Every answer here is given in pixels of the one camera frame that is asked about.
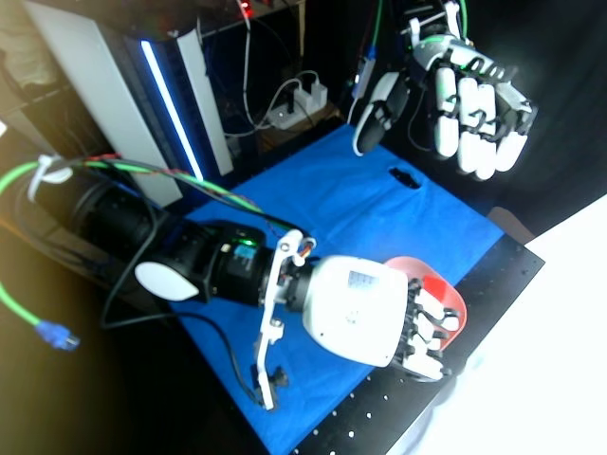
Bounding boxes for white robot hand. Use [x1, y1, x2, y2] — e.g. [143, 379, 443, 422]
[353, 36, 540, 182]
[301, 254, 465, 383]

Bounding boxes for white plug adapter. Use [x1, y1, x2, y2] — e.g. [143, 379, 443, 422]
[292, 78, 329, 114]

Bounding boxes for blue cloth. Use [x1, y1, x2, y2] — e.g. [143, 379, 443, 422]
[170, 123, 505, 455]

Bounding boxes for red cube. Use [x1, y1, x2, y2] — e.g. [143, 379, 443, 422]
[421, 274, 460, 314]

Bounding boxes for white cable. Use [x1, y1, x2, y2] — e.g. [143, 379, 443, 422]
[240, 13, 274, 135]

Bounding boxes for brown cardboard piece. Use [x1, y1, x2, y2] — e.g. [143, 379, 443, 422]
[487, 206, 537, 246]

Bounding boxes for white power strip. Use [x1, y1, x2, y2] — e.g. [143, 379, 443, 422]
[267, 104, 308, 132]

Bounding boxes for green cable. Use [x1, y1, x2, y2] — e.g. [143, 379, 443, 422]
[0, 159, 267, 353]
[351, 0, 384, 101]

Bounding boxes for white tower with light strip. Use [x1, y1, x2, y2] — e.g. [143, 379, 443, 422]
[23, 0, 234, 208]

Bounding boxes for pink square plate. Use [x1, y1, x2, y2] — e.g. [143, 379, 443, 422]
[382, 255, 469, 355]

